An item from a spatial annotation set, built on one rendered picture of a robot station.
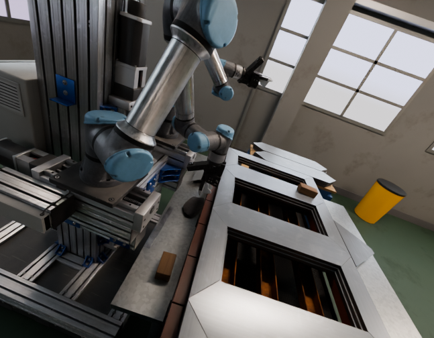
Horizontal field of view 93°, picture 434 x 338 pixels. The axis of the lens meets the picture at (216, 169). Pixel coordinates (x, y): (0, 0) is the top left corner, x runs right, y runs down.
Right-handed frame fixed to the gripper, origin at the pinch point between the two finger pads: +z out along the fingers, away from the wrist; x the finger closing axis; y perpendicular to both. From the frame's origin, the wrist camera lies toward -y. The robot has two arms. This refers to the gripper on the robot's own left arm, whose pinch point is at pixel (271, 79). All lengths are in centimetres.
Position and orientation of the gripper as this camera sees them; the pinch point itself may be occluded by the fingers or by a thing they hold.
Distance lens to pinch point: 140.3
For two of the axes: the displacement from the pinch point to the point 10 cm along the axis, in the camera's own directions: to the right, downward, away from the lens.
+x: 1.6, 6.7, -7.2
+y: -3.3, 7.3, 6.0
